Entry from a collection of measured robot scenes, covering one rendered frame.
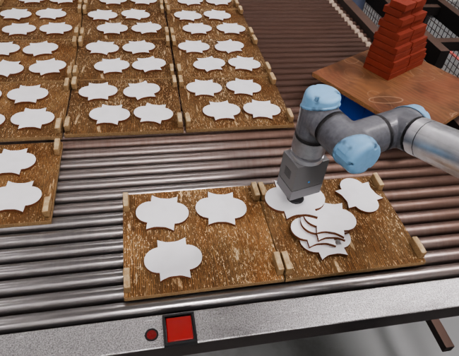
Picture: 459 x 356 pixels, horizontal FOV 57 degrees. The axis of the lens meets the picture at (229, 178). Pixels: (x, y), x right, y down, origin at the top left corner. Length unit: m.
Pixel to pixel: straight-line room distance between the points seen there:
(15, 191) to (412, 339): 1.83
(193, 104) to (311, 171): 0.82
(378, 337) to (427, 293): 1.00
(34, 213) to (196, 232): 0.46
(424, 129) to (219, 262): 0.61
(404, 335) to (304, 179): 1.47
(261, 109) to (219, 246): 0.67
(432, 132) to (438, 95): 1.02
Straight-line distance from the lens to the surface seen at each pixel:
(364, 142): 0.81
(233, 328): 1.09
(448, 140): 0.82
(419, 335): 2.36
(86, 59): 2.00
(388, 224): 1.37
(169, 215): 1.24
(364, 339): 2.24
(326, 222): 1.25
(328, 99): 0.86
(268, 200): 1.04
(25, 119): 1.66
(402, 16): 1.80
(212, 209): 1.26
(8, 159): 1.51
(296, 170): 0.94
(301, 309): 1.14
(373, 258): 1.27
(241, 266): 1.15
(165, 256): 1.15
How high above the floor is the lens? 1.88
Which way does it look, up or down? 43 degrees down
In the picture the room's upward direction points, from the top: 6 degrees clockwise
